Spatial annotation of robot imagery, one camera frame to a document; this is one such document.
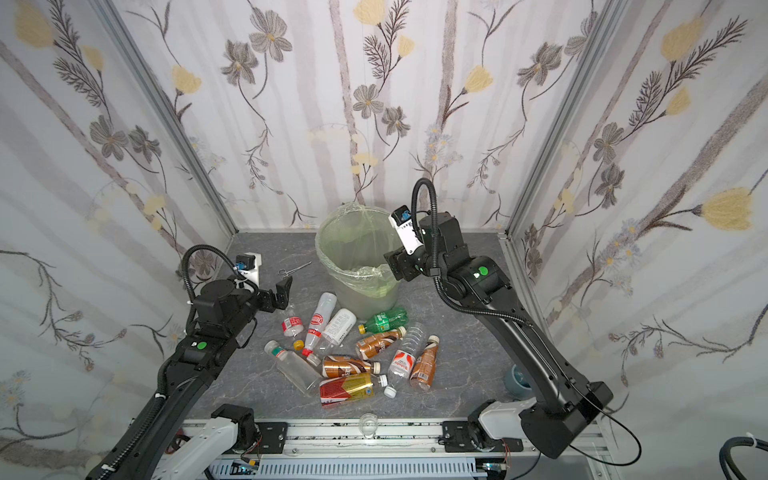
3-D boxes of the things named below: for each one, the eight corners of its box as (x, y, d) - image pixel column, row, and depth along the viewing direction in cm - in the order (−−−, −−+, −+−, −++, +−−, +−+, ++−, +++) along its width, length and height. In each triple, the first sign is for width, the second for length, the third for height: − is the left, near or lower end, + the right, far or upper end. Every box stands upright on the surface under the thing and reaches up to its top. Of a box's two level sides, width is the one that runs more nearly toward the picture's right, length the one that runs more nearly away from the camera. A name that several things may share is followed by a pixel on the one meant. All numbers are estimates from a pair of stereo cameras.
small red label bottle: (281, 336, 91) (279, 332, 88) (285, 320, 94) (283, 316, 92) (302, 336, 91) (300, 332, 89) (305, 320, 94) (303, 316, 92)
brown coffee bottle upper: (360, 363, 87) (359, 357, 83) (355, 349, 90) (354, 343, 86) (408, 343, 92) (409, 336, 88) (402, 330, 94) (402, 323, 90)
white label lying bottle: (322, 337, 90) (320, 332, 88) (343, 311, 96) (341, 305, 93) (339, 348, 88) (337, 343, 86) (359, 320, 94) (358, 315, 91)
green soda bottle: (362, 341, 91) (361, 335, 88) (356, 325, 94) (355, 320, 91) (409, 324, 95) (410, 318, 92) (403, 310, 98) (404, 304, 95)
